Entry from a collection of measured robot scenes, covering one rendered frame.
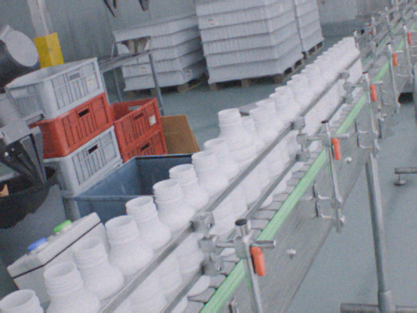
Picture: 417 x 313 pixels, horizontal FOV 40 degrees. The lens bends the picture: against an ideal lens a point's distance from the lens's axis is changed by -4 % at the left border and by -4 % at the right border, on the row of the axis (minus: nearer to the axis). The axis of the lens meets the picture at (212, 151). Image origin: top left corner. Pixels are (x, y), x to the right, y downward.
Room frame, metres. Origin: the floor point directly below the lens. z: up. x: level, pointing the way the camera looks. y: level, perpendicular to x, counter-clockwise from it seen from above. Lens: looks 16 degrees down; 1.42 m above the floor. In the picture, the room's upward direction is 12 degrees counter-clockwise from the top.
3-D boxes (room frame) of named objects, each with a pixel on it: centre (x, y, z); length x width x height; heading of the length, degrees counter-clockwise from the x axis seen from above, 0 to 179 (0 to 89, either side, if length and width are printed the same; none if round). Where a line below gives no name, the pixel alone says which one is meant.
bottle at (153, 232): (0.71, 0.10, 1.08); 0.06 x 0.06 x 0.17
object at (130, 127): (4.07, 0.63, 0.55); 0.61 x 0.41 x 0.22; 155
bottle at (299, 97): (1.28, -0.21, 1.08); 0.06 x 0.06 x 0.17
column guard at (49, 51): (10.85, 2.60, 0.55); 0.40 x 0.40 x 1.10; 62
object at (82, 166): (3.39, 0.87, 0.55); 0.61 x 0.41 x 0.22; 159
